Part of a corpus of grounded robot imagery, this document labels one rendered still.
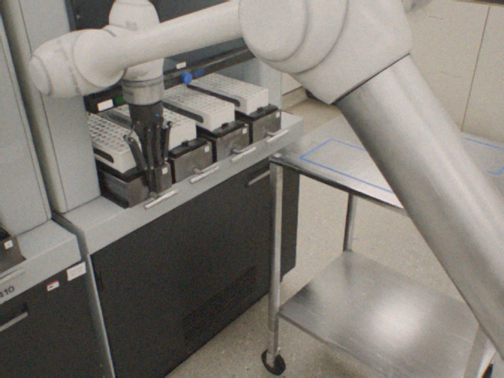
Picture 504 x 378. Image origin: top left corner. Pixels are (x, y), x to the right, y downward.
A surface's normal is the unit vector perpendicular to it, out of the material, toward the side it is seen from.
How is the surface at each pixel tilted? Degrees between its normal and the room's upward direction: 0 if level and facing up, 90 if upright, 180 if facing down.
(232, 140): 90
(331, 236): 0
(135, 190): 90
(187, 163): 90
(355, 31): 79
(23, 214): 90
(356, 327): 0
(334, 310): 0
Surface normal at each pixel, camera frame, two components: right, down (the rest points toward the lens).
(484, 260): -0.32, 0.23
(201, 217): 0.75, 0.34
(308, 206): 0.00, -0.85
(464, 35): -0.66, 0.40
